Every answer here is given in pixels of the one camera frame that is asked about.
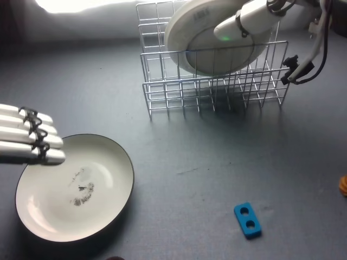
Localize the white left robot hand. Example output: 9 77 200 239
0 104 67 166

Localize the white plate with large smudge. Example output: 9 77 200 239
15 133 136 244

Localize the white plate with small smudge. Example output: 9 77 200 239
164 0 272 76

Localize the blue block with two holes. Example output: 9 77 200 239
234 202 263 240

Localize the orange swirl cookie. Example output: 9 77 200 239
338 174 347 197

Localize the silver wire dish rack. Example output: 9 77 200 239
135 0 290 121

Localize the black camera cable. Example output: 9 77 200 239
294 8 333 85

